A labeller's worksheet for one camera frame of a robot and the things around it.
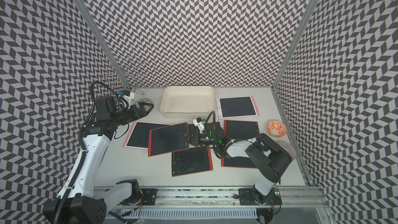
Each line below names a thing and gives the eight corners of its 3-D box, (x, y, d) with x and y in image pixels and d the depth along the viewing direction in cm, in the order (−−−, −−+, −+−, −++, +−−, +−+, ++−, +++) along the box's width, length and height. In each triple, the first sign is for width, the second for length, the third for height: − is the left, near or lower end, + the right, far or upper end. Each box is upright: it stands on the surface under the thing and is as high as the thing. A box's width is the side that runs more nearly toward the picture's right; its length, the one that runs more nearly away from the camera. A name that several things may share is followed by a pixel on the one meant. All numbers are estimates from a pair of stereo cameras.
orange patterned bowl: (268, 137, 95) (271, 133, 91) (265, 124, 101) (267, 120, 97) (284, 137, 95) (288, 133, 91) (280, 124, 101) (283, 120, 97)
